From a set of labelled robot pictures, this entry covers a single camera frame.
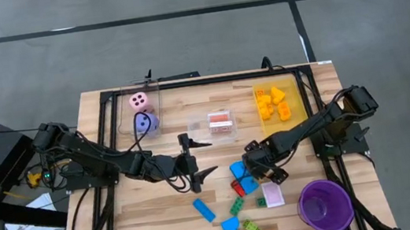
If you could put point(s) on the black aluminium rig frame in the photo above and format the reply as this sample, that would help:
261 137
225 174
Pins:
204 81

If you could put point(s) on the small dark green brick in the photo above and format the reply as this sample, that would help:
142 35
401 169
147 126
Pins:
261 202

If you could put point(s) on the flat blue toy brick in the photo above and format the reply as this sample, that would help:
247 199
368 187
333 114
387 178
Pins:
203 209

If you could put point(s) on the large blue toy brick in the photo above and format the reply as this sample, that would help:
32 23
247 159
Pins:
247 183

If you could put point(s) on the red toy brick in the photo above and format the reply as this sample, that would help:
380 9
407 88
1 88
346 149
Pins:
238 189

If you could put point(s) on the pink plush die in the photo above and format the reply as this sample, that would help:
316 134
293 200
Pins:
139 102

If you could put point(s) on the long dark green brick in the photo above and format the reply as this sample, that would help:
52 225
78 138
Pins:
236 205

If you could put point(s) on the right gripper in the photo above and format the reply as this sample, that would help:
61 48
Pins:
264 155

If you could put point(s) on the small yellow toy brick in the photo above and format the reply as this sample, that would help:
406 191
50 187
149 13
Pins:
260 92

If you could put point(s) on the black equipment box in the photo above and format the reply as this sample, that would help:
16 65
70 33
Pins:
12 156

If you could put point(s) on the black mounting bar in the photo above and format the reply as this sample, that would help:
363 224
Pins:
178 76

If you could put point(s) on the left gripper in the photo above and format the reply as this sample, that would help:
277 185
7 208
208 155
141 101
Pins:
174 166

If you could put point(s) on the large clear plastic bin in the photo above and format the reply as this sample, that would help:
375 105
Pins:
124 102

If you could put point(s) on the small clear plastic bin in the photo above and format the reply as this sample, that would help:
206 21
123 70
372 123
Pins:
199 131

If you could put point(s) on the lime green toy brick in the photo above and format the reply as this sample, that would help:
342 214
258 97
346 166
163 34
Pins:
251 228

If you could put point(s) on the yellow plastic bin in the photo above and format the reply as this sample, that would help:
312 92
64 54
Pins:
292 87

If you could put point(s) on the purple plush die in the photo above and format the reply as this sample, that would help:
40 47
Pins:
148 124

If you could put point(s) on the blue single-stud toy block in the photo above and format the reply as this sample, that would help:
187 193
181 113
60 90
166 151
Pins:
230 226

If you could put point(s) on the purple plastic bucket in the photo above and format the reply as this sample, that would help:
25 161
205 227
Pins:
326 206

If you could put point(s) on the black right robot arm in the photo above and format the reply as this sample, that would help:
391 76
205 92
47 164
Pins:
328 118

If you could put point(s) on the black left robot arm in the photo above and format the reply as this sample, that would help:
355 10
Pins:
87 154

